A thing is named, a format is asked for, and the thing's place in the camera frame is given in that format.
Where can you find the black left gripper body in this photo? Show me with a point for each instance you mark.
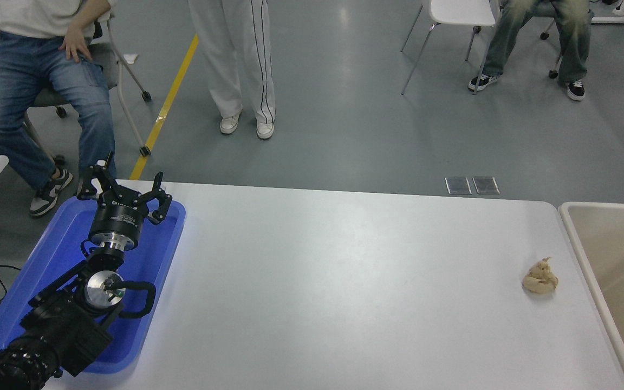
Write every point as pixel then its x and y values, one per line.
pixel 119 219

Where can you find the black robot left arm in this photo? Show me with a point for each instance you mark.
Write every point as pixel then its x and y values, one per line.
pixel 68 325

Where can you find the person's left forearm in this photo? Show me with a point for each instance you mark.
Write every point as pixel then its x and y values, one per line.
pixel 92 13

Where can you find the person's left hand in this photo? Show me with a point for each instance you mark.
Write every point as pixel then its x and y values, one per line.
pixel 76 46

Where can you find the blue plastic tray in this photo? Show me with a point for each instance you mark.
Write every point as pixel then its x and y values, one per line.
pixel 57 249

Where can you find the white paper scrap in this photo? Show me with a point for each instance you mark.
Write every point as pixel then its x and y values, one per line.
pixel 130 57

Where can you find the standing person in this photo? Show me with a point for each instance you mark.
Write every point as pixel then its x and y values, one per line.
pixel 233 54

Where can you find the metal floor socket cover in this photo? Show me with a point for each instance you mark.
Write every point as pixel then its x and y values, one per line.
pixel 458 186
pixel 486 186

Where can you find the white chair with metal legs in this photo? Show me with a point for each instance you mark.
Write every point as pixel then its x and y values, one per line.
pixel 461 12

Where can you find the crumpled tan paper ball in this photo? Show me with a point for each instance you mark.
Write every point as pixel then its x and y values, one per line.
pixel 539 280

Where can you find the white rolling chair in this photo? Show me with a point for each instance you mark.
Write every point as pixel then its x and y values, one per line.
pixel 553 73

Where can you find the seated person with black shoes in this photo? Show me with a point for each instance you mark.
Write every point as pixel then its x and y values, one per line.
pixel 574 43

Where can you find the large pale bin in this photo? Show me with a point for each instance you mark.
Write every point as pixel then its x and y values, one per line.
pixel 604 249

